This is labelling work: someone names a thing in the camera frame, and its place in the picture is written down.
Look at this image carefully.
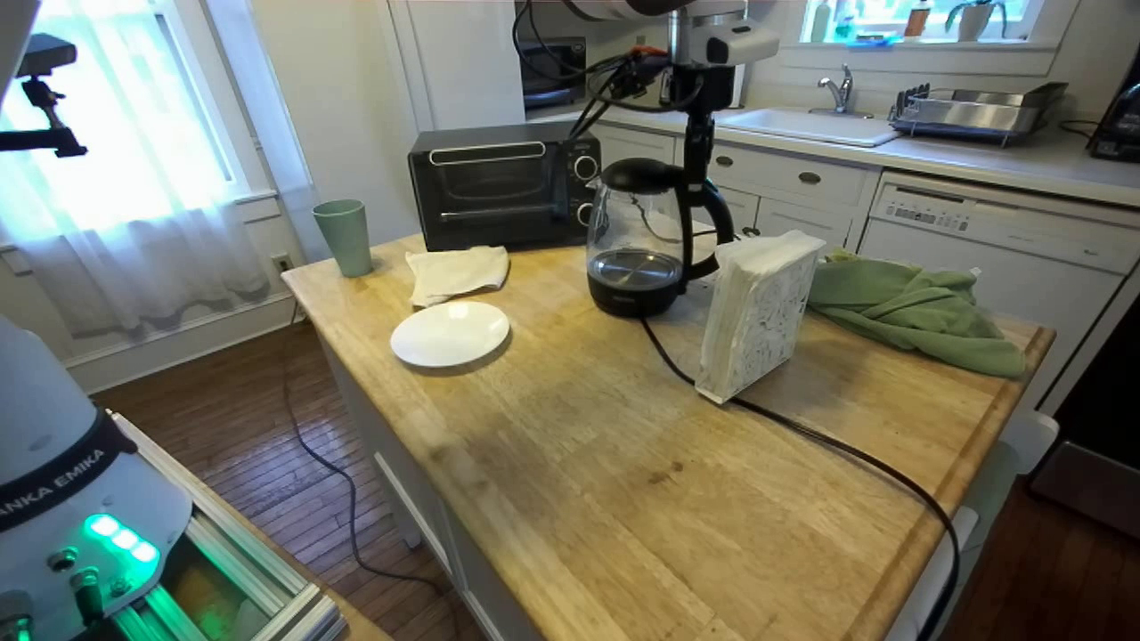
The green dish towel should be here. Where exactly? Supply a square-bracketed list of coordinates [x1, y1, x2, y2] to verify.
[802, 247, 1032, 385]

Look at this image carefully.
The white paper towel roll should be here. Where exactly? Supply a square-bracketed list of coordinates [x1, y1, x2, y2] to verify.
[724, 62, 754, 115]

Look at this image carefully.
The white folded cloth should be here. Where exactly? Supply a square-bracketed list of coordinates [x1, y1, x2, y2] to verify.
[401, 243, 514, 311]

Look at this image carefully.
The white kitchen island base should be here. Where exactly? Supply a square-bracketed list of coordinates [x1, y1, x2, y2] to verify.
[314, 336, 546, 641]

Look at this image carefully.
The black camera on stand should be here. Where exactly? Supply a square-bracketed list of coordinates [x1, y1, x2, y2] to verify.
[0, 31, 94, 159]

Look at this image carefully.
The green plastic cup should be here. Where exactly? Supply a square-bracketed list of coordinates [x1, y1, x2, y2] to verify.
[311, 196, 377, 283]

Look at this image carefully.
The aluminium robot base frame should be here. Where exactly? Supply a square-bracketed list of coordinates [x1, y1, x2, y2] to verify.
[102, 405, 350, 641]

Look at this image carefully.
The black glass electric kettle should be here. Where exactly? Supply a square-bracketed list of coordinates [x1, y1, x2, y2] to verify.
[586, 156, 738, 319]

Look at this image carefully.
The white dishwasher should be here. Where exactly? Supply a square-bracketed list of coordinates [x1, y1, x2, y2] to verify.
[855, 172, 1140, 414]

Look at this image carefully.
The black floor cable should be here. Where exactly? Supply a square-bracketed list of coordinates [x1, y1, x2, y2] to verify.
[277, 369, 448, 592]

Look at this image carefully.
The black toaster oven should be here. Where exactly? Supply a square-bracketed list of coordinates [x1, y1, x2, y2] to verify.
[406, 120, 607, 258]

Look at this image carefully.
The black kettle power cord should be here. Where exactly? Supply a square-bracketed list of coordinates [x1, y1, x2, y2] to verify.
[638, 313, 967, 641]

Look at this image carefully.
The black coffee maker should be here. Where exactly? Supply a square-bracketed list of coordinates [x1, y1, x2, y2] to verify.
[1083, 45, 1140, 166]

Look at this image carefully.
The black wrist cable bundle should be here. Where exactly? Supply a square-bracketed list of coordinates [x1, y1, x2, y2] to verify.
[568, 44, 707, 145]

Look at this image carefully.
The dish rack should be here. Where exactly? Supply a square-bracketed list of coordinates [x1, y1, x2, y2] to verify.
[887, 80, 1069, 150]

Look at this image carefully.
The orange cup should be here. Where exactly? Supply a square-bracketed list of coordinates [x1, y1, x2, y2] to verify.
[901, 0, 936, 44]

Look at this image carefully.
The white sheer curtain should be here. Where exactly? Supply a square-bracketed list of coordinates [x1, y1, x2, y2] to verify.
[0, 0, 277, 343]

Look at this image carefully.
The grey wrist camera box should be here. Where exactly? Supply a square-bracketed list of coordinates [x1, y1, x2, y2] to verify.
[707, 24, 785, 72]

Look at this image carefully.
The black microwave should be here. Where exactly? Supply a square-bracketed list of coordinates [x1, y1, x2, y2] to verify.
[517, 31, 593, 115]

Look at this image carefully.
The white kitchen sink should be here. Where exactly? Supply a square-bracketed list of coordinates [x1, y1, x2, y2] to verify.
[714, 107, 901, 153]

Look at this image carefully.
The white round plate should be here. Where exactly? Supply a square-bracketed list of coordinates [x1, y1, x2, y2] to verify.
[388, 298, 517, 375]

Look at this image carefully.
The white kitchen base cabinet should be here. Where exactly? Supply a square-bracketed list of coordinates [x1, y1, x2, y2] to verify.
[586, 118, 884, 252]

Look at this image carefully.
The chrome sink faucet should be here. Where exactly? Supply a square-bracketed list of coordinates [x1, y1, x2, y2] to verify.
[812, 64, 863, 120]

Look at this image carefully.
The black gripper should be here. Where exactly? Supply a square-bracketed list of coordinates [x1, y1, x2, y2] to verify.
[670, 64, 728, 283]

